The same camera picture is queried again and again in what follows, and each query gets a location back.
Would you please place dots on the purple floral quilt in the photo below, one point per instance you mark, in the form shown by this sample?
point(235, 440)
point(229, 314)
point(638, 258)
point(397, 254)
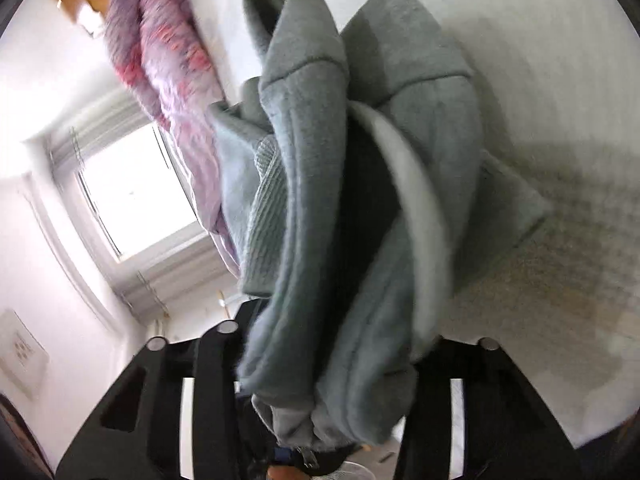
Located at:
point(157, 53)

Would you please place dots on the grey zip hoodie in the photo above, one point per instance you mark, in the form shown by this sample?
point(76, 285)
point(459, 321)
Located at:
point(360, 199)

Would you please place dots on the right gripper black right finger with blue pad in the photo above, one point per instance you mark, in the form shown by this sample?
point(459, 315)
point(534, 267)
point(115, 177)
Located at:
point(509, 432)

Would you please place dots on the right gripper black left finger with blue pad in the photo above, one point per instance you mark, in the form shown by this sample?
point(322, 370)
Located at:
point(134, 432)

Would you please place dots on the window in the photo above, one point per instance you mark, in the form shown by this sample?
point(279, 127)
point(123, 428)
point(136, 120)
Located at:
point(135, 197)

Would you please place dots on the wall socket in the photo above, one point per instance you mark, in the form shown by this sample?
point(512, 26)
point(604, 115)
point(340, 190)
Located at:
point(22, 357)

